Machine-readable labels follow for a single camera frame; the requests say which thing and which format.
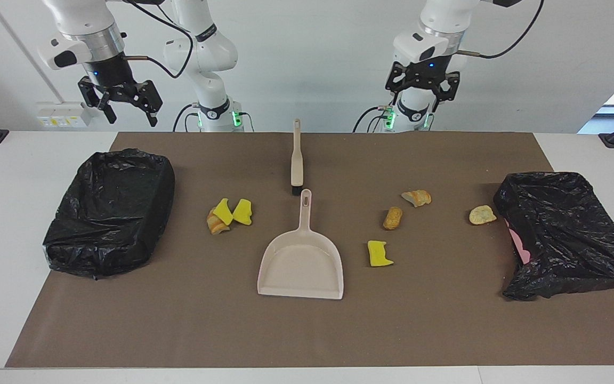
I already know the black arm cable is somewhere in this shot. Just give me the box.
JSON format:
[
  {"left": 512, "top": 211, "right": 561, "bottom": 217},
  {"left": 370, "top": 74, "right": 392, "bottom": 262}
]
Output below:
[
  {"left": 456, "top": 0, "right": 545, "bottom": 59},
  {"left": 123, "top": 0, "right": 196, "bottom": 79}
]

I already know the crumpled black trash bag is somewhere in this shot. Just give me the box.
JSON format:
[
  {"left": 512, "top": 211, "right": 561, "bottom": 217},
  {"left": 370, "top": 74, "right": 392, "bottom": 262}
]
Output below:
[{"left": 493, "top": 171, "right": 614, "bottom": 301}]

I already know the croissant piece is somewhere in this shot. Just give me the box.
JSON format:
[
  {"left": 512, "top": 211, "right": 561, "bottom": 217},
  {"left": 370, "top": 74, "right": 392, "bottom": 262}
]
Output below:
[
  {"left": 206, "top": 209, "right": 231, "bottom": 235},
  {"left": 401, "top": 189, "right": 432, "bottom": 208}
]

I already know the brown table mat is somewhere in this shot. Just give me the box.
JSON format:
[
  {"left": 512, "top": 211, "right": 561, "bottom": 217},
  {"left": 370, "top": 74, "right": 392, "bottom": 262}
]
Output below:
[{"left": 5, "top": 132, "right": 614, "bottom": 369}]

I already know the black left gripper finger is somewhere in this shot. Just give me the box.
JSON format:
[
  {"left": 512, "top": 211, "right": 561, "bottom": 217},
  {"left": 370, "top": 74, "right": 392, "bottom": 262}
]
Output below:
[
  {"left": 386, "top": 62, "right": 406, "bottom": 106},
  {"left": 434, "top": 74, "right": 459, "bottom": 113}
]

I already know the black base cable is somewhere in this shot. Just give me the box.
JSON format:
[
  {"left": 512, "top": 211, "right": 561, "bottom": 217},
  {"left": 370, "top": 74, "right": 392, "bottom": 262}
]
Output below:
[
  {"left": 173, "top": 104, "right": 201, "bottom": 132},
  {"left": 353, "top": 106, "right": 395, "bottom": 133}
]

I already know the beige plastic dustpan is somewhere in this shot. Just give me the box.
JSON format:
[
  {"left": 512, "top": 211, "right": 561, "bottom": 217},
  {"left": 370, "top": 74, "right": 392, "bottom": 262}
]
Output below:
[{"left": 257, "top": 189, "right": 344, "bottom": 300}]

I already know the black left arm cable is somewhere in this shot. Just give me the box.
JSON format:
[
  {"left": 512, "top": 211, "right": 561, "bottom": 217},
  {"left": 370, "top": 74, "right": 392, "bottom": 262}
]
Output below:
[{"left": 456, "top": 0, "right": 545, "bottom": 59}]

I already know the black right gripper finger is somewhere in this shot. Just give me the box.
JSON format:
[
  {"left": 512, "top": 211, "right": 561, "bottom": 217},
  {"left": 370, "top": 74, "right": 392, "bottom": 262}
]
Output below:
[
  {"left": 126, "top": 80, "right": 163, "bottom": 127},
  {"left": 78, "top": 76, "right": 117, "bottom": 124}
]

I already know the yellow sponge piece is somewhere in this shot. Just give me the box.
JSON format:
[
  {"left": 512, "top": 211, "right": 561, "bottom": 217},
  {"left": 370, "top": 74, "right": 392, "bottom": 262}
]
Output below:
[
  {"left": 232, "top": 198, "right": 253, "bottom": 226},
  {"left": 367, "top": 241, "right": 394, "bottom": 267},
  {"left": 213, "top": 198, "right": 234, "bottom": 226}
]

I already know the pink plastic bin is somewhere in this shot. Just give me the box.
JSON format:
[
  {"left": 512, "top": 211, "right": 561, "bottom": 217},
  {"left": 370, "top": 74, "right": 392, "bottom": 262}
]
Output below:
[{"left": 504, "top": 218, "right": 531, "bottom": 266}]

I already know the bin lined with black bag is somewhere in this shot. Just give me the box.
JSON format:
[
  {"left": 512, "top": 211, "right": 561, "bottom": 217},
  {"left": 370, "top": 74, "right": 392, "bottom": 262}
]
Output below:
[{"left": 42, "top": 148, "right": 176, "bottom": 279}]

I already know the white wall socket box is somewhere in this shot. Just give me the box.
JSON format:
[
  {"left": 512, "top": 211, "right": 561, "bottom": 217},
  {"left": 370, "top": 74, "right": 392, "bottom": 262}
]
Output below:
[{"left": 35, "top": 101, "right": 94, "bottom": 129}]

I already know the pale bread chunk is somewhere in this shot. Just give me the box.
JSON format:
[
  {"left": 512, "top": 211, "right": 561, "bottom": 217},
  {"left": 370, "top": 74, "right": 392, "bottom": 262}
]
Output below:
[{"left": 469, "top": 205, "right": 497, "bottom": 225}]

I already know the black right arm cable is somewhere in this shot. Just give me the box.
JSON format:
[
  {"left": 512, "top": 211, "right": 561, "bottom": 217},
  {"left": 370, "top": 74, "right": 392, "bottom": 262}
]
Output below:
[{"left": 123, "top": 0, "right": 196, "bottom": 79}]

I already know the beige hand brush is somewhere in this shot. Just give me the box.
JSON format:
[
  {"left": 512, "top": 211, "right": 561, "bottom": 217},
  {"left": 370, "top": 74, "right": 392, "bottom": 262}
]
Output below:
[{"left": 290, "top": 119, "right": 304, "bottom": 195}]

